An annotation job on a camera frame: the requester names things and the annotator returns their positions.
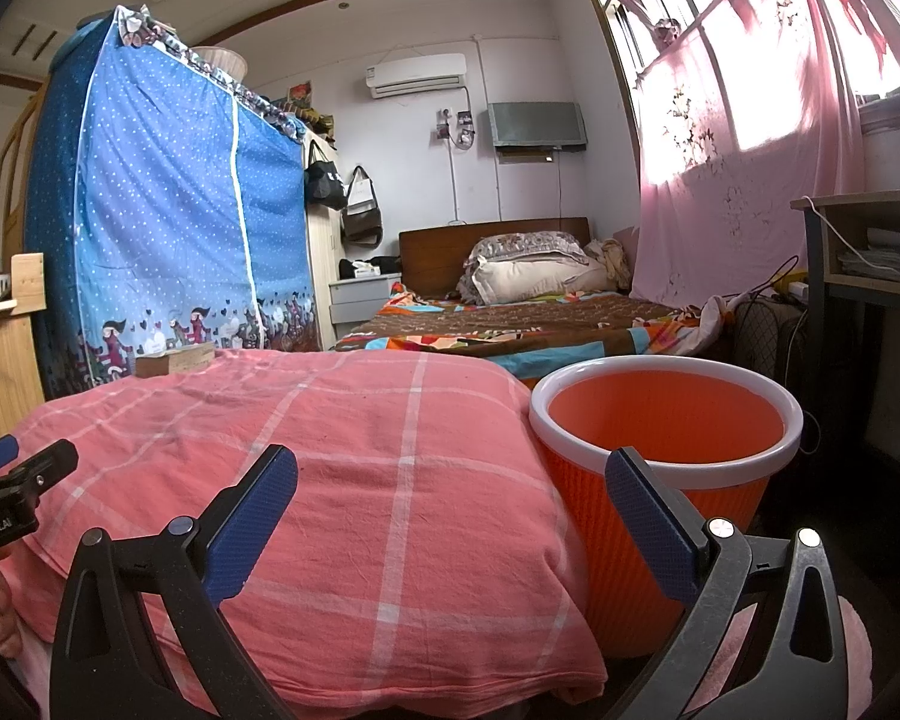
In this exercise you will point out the pink fleece clothing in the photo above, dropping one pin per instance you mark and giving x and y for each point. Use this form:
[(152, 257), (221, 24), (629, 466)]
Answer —
[(851, 645)]

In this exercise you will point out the blue dotted fabric wardrobe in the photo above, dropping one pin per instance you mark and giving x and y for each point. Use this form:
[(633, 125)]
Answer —
[(165, 202)]

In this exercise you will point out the stack of papers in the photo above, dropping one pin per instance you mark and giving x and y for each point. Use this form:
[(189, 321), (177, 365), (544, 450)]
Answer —
[(889, 259)]

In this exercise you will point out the black handbag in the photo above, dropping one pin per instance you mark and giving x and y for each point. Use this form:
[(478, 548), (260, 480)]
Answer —
[(324, 184)]

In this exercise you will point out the beige cabinet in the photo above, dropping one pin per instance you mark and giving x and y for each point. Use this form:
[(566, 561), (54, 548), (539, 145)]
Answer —
[(321, 277)]

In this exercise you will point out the orange bucket with white rim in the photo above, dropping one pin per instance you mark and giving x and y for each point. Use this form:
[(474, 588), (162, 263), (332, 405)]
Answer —
[(667, 412)]

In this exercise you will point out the person's left hand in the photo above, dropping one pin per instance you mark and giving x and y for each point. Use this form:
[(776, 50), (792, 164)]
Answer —
[(6, 611)]

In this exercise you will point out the wall-mounted grey television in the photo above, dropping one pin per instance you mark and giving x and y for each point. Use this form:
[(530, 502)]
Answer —
[(536, 126)]

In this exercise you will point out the pink curtain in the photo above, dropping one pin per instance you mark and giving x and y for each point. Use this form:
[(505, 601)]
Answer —
[(720, 225)]

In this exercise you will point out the bed with colourful blanket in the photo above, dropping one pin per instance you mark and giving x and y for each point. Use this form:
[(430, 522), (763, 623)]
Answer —
[(540, 322)]

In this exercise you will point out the dark framed side desk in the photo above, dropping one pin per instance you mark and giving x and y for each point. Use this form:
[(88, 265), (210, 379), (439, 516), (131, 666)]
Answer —
[(870, 292)]

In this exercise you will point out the grey nightstand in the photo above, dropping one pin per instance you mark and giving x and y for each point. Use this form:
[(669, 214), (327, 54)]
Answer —
[(360, 300)]

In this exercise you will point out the cream pillow with floral cover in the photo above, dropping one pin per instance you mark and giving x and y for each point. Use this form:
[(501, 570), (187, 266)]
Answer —
[(532, 274)]

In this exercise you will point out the light wooden desk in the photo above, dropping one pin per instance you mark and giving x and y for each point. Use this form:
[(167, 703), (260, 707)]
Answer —
[(0, 360)]

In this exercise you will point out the white air conditioner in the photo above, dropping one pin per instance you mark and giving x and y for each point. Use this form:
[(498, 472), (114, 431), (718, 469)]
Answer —
[(416, 75)]

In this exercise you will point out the white power strip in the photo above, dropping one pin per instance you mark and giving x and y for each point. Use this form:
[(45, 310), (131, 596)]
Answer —
[(796, 289)]

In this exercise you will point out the white basket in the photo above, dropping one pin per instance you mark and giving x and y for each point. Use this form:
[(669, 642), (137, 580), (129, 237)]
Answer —
[(219, 61)]

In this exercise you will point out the black mesh heater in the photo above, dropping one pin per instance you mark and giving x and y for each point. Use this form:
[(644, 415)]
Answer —
[(769, 352)]

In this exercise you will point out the white tissue box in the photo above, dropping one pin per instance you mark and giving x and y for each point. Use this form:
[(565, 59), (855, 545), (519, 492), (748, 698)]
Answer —
[(356, 268)]

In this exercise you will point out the wall socket with chargers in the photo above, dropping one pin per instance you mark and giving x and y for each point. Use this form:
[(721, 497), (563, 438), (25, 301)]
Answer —
[(454, 124)]

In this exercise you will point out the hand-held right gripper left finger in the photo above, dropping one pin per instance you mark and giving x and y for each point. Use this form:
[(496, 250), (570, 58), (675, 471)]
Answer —
[(251, 525)]

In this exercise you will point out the pink checked blanket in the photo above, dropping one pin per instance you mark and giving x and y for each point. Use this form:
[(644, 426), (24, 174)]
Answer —
[(382, 495)]

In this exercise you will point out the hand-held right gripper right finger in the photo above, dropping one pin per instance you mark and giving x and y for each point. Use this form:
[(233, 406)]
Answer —
[(649, 521)]

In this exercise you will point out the cream crumpled cloth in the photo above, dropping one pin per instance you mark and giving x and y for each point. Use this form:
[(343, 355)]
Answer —
[(613, 262)]

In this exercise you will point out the grey handbag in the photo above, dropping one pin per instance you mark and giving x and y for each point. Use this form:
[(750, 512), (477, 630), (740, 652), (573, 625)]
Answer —
[(362, 217)]

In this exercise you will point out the brown wooden headboard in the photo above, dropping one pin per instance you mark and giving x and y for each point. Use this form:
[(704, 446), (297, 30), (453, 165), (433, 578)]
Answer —
[(435, 247)]

